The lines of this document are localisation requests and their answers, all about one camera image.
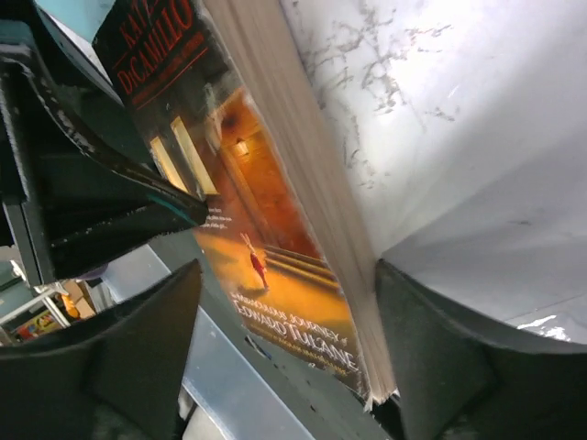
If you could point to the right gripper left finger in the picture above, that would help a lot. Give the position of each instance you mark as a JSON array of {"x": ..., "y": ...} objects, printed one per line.
[{"x": 116, "y": 375}]

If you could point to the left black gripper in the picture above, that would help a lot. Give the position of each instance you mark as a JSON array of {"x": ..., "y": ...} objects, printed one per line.
[{"x": 71, "y": 200}]

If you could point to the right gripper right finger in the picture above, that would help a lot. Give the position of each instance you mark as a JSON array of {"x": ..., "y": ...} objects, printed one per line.
[{"x": 463, "y": 375}]

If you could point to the dark orange glossy book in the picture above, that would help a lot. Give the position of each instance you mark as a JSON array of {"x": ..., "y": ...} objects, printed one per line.
[{"x": 195, "y": 115}]

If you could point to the teal plastic file folder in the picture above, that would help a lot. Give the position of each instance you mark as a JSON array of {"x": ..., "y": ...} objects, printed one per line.
[{"x": 83, "y": 17}]

